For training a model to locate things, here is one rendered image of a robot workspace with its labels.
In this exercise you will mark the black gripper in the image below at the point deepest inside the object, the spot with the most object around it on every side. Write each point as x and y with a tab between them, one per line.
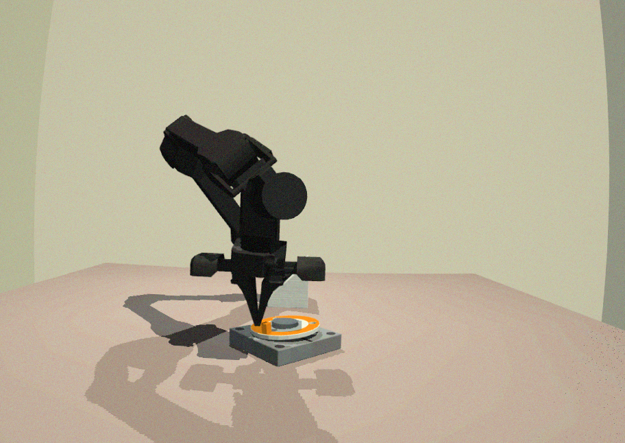
306	268

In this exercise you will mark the orange round plate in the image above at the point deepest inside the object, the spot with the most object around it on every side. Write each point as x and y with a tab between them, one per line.
306	326

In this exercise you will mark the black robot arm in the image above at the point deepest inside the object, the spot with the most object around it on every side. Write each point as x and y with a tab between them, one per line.
218	160

